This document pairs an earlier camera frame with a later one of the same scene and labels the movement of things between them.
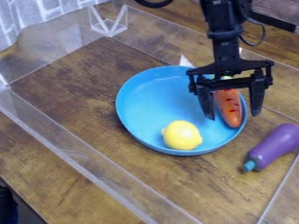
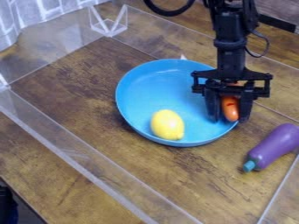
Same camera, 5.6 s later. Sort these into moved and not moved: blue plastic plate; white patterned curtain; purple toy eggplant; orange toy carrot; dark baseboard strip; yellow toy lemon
Moved: blue plastic plate; yellow toy lemon; orange toy carrot
Not moved: dark baseboard strip; purple toy eggplant; white patterned curtain
